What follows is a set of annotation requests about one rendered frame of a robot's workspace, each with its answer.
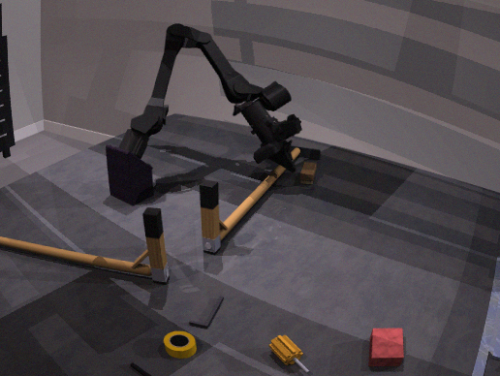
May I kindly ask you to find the brown rectangular block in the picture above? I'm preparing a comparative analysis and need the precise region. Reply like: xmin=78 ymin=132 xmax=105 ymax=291
xmin=299 ymin=162 xmax=317 ymax=184

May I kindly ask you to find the yellow ring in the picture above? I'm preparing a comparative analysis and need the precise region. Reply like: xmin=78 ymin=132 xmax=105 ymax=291
xmin=163 ymin=331 xmax=197 ymax=359

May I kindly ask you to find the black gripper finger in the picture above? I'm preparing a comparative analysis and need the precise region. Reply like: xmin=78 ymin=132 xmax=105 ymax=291
xmin=284 ymin=141 xmax=296 ymax=168
xmin=267 ymin=145 xmax=296 ymax=172

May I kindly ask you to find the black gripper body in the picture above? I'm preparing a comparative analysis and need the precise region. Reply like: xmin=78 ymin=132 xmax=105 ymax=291
xmin=251 ymin=115 xmax=294 ymax=164

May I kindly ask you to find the red block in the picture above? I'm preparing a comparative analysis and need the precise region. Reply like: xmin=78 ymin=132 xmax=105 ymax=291
xmin=368 ymin=328 xmax=404 ymax=366

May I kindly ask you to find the black l-shaped rod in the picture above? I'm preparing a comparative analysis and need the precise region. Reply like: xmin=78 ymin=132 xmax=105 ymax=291
xmin=189 ymin=297 xmax=224 ymax=329

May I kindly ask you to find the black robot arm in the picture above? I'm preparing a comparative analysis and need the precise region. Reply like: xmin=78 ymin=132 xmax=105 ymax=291
xmin=118 ymin=23 xmax=302 ymax=159

